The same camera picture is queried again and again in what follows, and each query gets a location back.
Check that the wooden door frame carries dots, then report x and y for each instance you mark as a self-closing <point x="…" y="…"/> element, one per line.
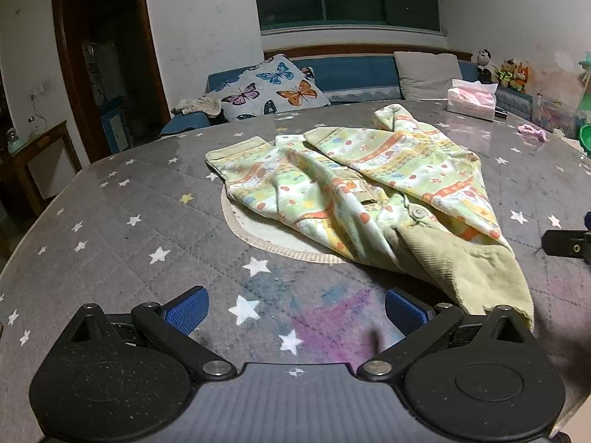
<point x="62" y="32"/>

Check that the plain grey pillow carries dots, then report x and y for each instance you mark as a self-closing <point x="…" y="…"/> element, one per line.
<point x="427" y="76"/>

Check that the patterned green baby garment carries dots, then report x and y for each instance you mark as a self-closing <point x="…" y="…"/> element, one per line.
<point x="369" y="170"/>

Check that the wooden side table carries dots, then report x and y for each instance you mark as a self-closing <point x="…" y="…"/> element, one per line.
<point x="46" y="136"/>

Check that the blue framed board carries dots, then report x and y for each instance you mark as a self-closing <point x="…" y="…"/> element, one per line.
<point x="113" y="127"/>

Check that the pink scrunchie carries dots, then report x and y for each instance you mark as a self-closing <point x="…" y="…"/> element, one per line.
<point x="533" y="132"/>

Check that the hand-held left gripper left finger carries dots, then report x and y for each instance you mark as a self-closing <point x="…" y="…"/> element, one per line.
<point x="187" y="312"/>

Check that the colourful pinwheel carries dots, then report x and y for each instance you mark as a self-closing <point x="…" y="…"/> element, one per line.
<point x="585" y="69"/>

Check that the clear storage box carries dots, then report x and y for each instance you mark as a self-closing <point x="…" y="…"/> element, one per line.
<point x="554" y="115"/>

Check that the butterfly print pillow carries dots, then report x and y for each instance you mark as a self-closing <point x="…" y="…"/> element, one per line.
<point x="268" y="87"/>

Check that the blue sofa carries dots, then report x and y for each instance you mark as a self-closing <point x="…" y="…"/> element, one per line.
<point x="351" y="71"/>

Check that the orange plush toy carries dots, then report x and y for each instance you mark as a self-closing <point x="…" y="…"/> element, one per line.
<point x="521" y="78"/>

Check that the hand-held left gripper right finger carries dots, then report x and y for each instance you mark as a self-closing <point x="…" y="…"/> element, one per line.
<point x="406" y="314"/>

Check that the cream round mat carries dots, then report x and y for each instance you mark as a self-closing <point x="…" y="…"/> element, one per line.
<point x="249" y="230"/>

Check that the cream crumpled cloth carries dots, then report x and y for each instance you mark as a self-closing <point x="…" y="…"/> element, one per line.
<point x="198" y="106"/>

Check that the green plastic basin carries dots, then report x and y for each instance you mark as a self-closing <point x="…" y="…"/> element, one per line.
<point x="585" y="138"/>

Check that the grey star-print table cover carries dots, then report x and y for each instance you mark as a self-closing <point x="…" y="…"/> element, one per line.
<point x="138" y="184"/>

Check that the pink tissue pack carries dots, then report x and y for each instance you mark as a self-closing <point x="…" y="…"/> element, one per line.
<point x="468" y="101"/>

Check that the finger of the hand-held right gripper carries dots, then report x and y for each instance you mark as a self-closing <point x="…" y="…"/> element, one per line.
<point x="565" y="242"/>

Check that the panda plush toy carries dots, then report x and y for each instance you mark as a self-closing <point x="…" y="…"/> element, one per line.
<point x="485" y="60"/>

